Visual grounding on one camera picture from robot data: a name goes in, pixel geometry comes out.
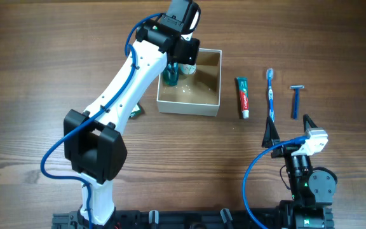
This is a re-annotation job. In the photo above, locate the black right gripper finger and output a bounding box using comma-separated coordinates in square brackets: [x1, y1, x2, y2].
[303, 114, 318, 132]
[261, 116, 280, 148]

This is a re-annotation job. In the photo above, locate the white floral lotion tube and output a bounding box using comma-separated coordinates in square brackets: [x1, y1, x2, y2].
[180, 64, 196, 75]

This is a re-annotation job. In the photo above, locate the teal mouthwash bottle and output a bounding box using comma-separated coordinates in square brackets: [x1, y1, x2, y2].
[162, 62, 179, 86]

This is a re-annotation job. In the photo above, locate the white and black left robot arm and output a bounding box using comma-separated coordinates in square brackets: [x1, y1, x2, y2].
[61, 1, 201, 228]

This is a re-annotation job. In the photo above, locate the blue disposable razor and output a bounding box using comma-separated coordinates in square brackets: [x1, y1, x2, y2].
[290, 85, 304, 120]

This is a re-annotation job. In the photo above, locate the white cardboard box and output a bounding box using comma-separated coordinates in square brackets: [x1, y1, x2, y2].
[156, 48, 222, 116]

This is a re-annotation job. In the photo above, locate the blue toothbrush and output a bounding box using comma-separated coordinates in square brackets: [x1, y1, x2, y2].
[266, 68, 275, 122]

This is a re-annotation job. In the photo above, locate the colgate toothpaste tube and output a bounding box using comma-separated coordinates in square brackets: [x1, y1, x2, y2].
[236, 77, 249, 119]

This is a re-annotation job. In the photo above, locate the green white soap packet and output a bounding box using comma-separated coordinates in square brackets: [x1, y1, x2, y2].
[129, 103, 144, 119]

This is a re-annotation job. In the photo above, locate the black mounting rail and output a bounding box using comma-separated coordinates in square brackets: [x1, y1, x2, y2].
[51, 208, 334, 229]

